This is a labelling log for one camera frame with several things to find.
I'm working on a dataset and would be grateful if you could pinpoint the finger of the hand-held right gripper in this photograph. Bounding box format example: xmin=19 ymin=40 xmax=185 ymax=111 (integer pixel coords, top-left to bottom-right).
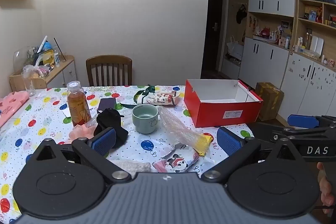
xmin=247 ymin=122 xmax=286 ymax=139
xmin=287 ymin=114 xmax=320 ymax=128

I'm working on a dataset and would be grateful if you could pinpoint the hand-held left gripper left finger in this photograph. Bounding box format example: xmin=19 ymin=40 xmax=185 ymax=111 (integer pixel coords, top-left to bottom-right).
xmin=26 ymin=127 xmax=132 ymax=184

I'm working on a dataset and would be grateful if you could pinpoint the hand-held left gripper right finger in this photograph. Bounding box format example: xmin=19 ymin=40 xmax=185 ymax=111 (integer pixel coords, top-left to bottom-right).
xmin=201 ymin=126 xmax=310 ymax=184

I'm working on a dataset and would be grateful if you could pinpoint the black cloth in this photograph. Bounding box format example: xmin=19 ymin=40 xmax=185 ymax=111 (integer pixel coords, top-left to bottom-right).
xmin=93 ymin=108 xmax=129 ymax=149

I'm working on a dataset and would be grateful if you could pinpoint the pink bath pouf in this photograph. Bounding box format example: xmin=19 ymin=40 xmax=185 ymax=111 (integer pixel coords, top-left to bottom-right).
xmin=69 ymin=119 xmax=99 ymax=142

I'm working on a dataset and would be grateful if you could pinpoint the yellow sponge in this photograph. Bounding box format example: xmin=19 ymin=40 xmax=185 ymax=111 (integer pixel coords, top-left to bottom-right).
xmin=193 ymin=133 xmax=214 ymax=157

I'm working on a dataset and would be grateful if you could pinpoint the red shoe box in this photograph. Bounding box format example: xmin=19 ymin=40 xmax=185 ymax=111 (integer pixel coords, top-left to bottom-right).
xmin=184 ymin=79 xmax=263 ymax=128

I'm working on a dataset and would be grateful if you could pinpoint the panda print packet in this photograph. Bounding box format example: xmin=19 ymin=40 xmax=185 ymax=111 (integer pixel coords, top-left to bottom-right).
xmin=152 ymin=144 xmax=200 ymax=173

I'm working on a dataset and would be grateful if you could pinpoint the clear bubble wrap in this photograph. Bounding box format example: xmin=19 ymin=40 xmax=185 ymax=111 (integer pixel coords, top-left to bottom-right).
xmin=157 ymin=106 xmax=204 ymax=148

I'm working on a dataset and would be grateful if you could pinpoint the person's right hand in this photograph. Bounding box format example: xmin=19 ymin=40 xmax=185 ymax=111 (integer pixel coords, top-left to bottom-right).
xmin=316 ymin=162 xmax=336 ymax=214

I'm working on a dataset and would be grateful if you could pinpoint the cardboard box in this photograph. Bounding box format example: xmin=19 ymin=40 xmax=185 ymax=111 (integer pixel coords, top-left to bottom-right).
xmin=255 ymin=82 xmax=284 ymax=121

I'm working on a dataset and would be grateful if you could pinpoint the green ceramic cup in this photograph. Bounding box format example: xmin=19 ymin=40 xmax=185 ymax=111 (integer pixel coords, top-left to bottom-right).
xmin=132 ymin=104 xmax=160 ymax=134

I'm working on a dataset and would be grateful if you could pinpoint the white textured cloth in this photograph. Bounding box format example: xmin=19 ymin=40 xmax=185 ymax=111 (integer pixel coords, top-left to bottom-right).
xmin=112 ymin=160 xmax=153 ymax=178

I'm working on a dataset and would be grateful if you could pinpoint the tea bottle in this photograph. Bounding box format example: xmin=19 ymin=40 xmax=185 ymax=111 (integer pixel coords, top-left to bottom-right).
xmin=67 ymin=81 xmax=92 ymax=127

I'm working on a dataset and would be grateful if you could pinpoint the white card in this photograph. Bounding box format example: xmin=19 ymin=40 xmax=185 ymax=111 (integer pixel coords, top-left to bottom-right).
xmin=63 ymin=102 xmax=73 ymax=118

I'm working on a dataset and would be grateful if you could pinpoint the printed pouch with green ribbon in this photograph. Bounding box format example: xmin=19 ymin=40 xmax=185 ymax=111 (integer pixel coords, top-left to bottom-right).
xmin=119 ymin=84 xmax=181 ymax=108

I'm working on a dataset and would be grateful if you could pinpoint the balloon print tablecloth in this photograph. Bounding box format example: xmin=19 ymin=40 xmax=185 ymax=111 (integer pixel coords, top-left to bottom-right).
xmin=0 ymin=85 xmax=255 ymax=224

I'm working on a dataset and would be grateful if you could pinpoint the wooden side cabinet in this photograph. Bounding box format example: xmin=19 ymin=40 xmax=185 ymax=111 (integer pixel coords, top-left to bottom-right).
xmin=9 ymin=55 xmax=76 ymax=92

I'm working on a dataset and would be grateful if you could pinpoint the wooden chair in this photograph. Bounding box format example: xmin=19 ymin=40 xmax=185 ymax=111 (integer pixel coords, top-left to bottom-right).
xmin=86 ymin=55 xmax=132 ymax=87

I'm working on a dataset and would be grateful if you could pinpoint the white tote bag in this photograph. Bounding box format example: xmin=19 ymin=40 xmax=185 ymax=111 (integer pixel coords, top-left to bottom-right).
xmin=226 ymin=35 xmax=244 ymax=60

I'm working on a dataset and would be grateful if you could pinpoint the clear plastic bag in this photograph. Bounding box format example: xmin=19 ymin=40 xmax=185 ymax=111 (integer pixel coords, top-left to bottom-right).
xmin=24 ymin=64 xmax=51 ymax=79

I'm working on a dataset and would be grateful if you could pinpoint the clear glass tumbler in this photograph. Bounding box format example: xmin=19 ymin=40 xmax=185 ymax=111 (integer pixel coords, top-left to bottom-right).
xmin=22 ymin=65 xmax=36 ymax=96

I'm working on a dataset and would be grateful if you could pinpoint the pink cloth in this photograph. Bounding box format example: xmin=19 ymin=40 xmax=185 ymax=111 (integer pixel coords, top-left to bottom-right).
xmin=0 ymin=91 xmax=30 ymax=128

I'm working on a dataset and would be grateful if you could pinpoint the yellow and blue toy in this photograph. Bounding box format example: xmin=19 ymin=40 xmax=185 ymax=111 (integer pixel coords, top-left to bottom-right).
xmin=37 ymin=41 xmax=55 ymax=65

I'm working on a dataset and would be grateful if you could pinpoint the dark door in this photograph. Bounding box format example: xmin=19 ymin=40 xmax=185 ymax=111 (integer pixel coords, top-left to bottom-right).
xmin=202 ymin=0 xmax=225 ymax=73

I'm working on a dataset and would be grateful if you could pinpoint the black hanging bag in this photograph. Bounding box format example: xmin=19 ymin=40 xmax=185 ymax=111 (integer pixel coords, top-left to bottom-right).
xmin=236 ymin=4 xmax=248 ymax=25

